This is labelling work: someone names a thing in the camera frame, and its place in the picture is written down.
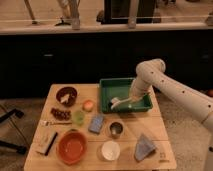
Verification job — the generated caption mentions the black tripod stand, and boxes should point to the black tripod stand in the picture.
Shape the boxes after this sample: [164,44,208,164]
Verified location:
[0,105,29,155]

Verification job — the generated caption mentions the white small bowl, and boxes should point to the white small bowl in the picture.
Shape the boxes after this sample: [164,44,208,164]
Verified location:
[101,141,120,161]

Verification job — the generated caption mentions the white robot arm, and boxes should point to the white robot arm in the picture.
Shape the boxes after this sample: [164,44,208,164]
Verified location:
[129,59,213,171]

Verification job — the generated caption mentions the green small cup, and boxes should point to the green small cup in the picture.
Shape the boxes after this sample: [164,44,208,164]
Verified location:
[72,110,85,125]

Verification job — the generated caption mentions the blue sponge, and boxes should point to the blue sponge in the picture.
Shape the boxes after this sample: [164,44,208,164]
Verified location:
[88,114,104,134]

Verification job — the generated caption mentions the orange fruit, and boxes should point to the orange fruit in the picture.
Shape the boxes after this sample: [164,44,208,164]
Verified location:
[82,100,94,112]

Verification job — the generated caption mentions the red plastic bowl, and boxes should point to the red plastic bowl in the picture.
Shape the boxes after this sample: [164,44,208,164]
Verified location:
[56,130,87,165]

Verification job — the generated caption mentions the metal cup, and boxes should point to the metal cup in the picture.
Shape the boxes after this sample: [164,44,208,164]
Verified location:
[109,122,123,138]

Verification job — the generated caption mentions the green plastic tray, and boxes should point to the green plastic tray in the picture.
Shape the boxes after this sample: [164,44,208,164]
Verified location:
[99,78,153,114]

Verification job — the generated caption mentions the blue grey folded cloth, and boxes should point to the blue grey folded cloth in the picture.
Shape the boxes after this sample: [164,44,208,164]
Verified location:
[134,134,156,161]

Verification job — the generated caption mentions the dark red grape bunch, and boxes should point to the dark red grape bunch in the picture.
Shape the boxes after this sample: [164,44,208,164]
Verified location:
[51,108,71,121]

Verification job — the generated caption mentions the white dish brush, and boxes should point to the white dish brush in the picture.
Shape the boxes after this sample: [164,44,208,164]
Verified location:
[111,97,137,109]

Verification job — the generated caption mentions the dark brown bowl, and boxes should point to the dark brown bowl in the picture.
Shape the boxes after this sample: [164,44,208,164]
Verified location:
[56,87,77,107]

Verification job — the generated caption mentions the metal fork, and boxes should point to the metal fork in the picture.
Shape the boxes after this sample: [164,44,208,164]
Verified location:
[40,120,72,126]

